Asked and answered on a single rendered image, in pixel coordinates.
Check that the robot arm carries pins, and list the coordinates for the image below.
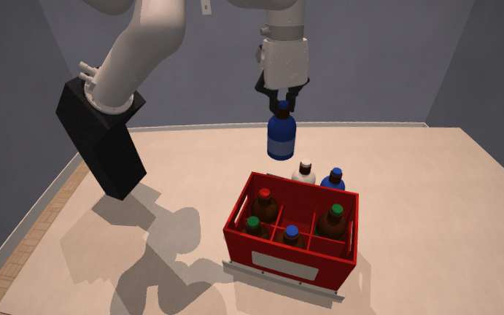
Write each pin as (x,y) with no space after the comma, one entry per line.
(156,31)

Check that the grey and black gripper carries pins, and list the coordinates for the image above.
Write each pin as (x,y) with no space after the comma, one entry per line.
(289,68)

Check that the red bottle crate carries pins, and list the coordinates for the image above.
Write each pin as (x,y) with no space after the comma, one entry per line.
(298,202)

